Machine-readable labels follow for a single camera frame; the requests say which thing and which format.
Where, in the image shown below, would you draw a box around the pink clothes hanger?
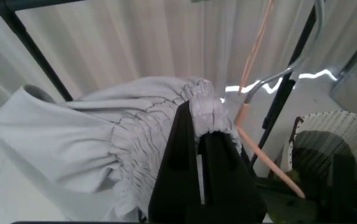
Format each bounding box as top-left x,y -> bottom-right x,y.
236,0 -> 327,200
238,0 -> 275,96

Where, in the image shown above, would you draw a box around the white curtain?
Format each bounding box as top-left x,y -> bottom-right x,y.
0,0 -> 350,153

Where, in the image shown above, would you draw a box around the pale grey shorts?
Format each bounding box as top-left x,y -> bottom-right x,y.
0,76 -> 244,223

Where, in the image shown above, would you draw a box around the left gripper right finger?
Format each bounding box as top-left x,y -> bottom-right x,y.
201,130 -> 268,223

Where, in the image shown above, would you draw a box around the black clothes rack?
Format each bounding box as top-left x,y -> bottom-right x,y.
0,0 -> 357,215

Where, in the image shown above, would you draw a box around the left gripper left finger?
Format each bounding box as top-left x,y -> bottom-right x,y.
148,101 -> 203,223

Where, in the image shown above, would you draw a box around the white laundry basket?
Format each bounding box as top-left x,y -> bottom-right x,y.
282,110 -> 357,187

